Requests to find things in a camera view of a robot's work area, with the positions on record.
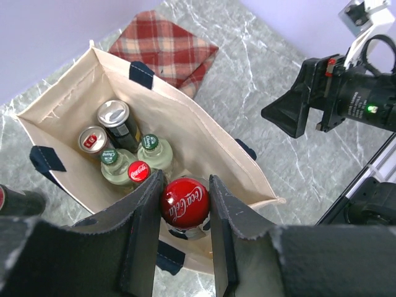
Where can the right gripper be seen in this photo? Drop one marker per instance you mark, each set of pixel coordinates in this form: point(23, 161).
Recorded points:
point(316, 86)

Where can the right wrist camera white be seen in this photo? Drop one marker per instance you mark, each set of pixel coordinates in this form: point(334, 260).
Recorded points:
point(365, 19)

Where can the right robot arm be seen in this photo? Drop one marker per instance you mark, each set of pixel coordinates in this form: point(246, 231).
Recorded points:
point(360, 93)

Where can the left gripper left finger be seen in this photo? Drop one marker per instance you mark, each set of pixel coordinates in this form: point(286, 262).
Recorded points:
point(120, 244)

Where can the cream canvas tote bag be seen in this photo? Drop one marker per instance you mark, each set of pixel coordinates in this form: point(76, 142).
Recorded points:
point(201, 147)

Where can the green cap bottle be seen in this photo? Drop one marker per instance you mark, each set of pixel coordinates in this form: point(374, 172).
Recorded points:
point(114, 168)
point(156, 152)

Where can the small red top can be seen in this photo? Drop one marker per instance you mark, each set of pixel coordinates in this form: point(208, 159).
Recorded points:
point(93, 141)

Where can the tall dark can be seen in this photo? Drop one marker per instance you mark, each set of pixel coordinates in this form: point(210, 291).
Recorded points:
point(117, 119)

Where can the green cap bottle left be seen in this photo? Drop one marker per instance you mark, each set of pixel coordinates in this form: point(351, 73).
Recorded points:
point(114, 168)

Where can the red plaid folded cloth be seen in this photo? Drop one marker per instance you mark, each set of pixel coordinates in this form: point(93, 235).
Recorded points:
point(177, 56)

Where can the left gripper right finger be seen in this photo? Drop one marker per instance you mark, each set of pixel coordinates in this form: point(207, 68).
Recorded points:
point(231, 220)

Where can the green cap bottle right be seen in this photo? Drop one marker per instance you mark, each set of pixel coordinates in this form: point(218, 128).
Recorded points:
point(156, 152)

